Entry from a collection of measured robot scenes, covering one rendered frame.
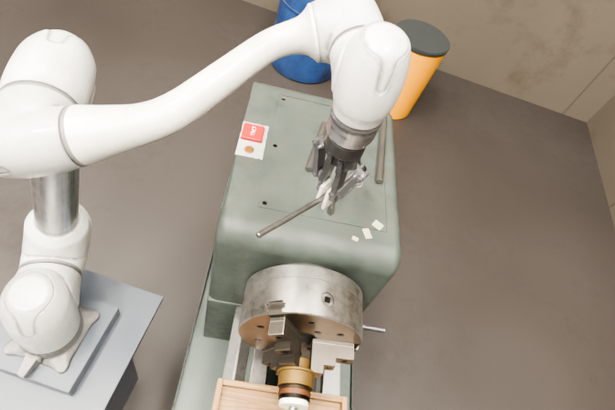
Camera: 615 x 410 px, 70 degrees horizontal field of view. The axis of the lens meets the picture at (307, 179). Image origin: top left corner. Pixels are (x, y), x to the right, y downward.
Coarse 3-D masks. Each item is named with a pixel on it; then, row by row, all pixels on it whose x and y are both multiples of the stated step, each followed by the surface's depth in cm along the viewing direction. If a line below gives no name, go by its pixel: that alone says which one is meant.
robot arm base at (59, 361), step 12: (84, 312) 127; (96, 312) 128; (84, 324) 125; (84, 336) 124; (12, 348) 118; (72, 348) 121; (24, 360) 115; (36, 360) 116; (48, 360) 117; (60, 360) 118; (24, 372) 114; (60, 372) 117
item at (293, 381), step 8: (304, 360) 104; (280, 368) 103; (288, 368) 101; (296, 368) 101; (304, 368) 101; (280, 376) 102; (288, 376) 100; (296, 376) 100; (304, 376) 101; (312, 376) 103; (280, 384) 101; (288, 384) 100; (296, 384) 100; (304, 384) 100; (312, 384) 102; (280, 392) 100; (288, 392) 99; (296, 392) 98; (304, 392) 99
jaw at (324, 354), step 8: (312, 336) 113; (312, 344) 108; (320, 344) 108; (328, 344) 108; (336, 344) 109; (344, 344) 109; (352, 344) 109; (312, 352) 106; (320, 352) 107; (328, 352) 107; (336, 352) 107; (344, 352) 108; (352, 352) 108; (312, 360) 105; (320, 360) 106; (328, 360) 106; (336, 360) 108; (344, 360) 107; (352, 360) 107; (312, 368) 104; (320, 368) 104; (328, 368) 107; (320, 376) 106
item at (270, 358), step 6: (264, 348) 118; (270, 348) 115; (264, 354) 116; (270, 354) 114; (276, 354) 111; (264, 360) 115; (270, 360) 113; (276, 360) 110; (270, 366) 111; (276, 366) 109; (276, 372) 108
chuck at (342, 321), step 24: (264, 288) 105; (288, 288) 102; (312, 288) 102; (336, 288) 104; (264, 312) 100; (288, 312) 98; (312, 312) 98; (336, 312) 101; (360, 312) 108; (240, 336) 112; (264, 336) 110; (336, 336) 106; (360, 336) 105
